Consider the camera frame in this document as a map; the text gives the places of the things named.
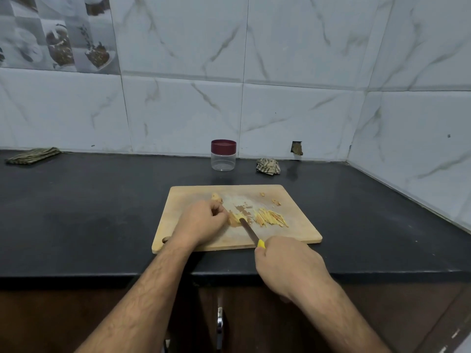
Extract folded green cloth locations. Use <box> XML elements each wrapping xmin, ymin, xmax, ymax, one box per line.
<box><xmin>6</xmin><ymin>147</ymin><xmax>63</xmax><ymax>166</ymax></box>

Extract brown wooden cabinet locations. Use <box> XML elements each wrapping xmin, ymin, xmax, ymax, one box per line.
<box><xmin>0</xmin><ymin>279</ymin><xmax>471</xmax><ymax>353</ymax></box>

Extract person's left forearm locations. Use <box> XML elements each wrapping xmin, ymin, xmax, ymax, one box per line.
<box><xmin>74</xmin><ymin>240</ymin><xmax>197</xmax><ymax>353</ymax></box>

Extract wooden cutting board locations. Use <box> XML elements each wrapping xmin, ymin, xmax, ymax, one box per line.
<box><xmin>151</xmin><ymin>184</ymin><xmax>324</xmax><ymax>254</ymax></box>

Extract black countertop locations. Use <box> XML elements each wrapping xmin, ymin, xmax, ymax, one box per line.
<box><xmin>0</xmin><ymin>149</ymin><xmax>471</xmax><ymax>280</ymax></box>

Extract pile of ginger strips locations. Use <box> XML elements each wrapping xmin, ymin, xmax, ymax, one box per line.
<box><xmin>228</xmin><ymin>202</ymin><xmax>290</xmax><ymax>228</ymax></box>

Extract person's right hand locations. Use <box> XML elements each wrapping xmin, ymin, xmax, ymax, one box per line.
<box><xmin>255</xmin><ymin>236</ymin><xmax>332</xmax><ymax>304</ymax></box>

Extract person's right forearm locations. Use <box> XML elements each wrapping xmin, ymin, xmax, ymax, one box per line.
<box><xmin>297</xmin><ymin>281</ymin><xmax>393</xmax><ymax>353</ymax></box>

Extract decorative picture tiles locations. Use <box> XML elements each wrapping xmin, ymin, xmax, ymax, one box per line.
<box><xmin>0</xmin><ymin>0</ymin><xmax>121</xmax><ymax>76</ymax></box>

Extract small ginger peel scraps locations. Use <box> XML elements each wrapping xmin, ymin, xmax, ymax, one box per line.
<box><xmin>259</xmin><ymin>191</ymin><xmax>283</xmax><ymax>207</ymax></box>

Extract crumpled patterned cloth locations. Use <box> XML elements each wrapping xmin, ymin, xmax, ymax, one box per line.
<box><xmin>256</xmin><ymin>158</ymin><xmax>282</xmax><ymax>177</ymax></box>

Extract person's left hand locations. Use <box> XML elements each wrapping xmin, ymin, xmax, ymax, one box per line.
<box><xmin>171</xmin><ymin>198</ymin><xmax>231</xmax><ymax>252</ymax></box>

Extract clear jar maroon lid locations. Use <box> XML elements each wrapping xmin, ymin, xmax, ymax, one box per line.
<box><xmin>210</xmin><ymin>139</ymin><xmax>238</xmax><ymax>172</ymax></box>

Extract yellow handled knife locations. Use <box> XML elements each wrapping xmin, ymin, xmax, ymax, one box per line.
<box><xmin>237</xmin><ymin>216</ymin><xmax>266</xmax><ymax>251</ymax></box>

